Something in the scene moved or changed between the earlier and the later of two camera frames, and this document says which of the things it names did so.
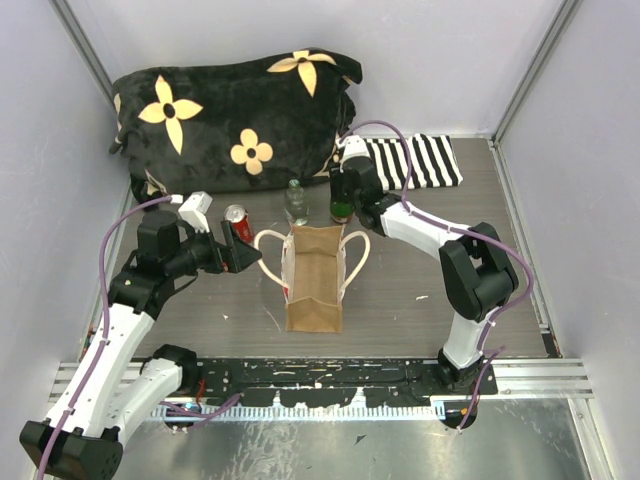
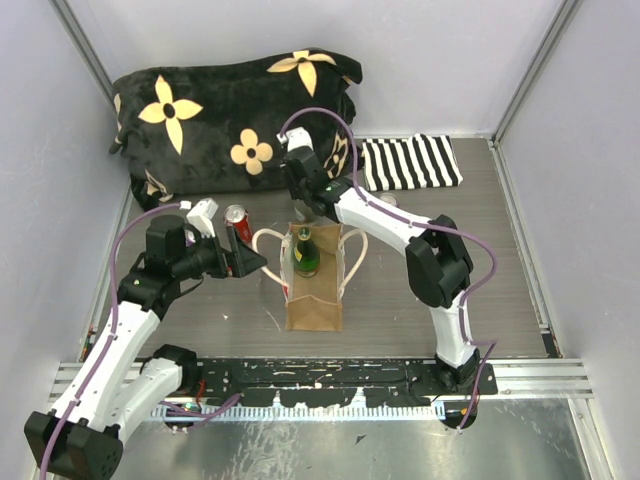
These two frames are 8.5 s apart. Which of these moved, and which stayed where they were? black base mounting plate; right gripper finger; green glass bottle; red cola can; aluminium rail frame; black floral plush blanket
Moved: green glass bottle; right gripper finger
Stayed: black base mounting plate; aluminium rail frame; red cola can; black floral plush blanket
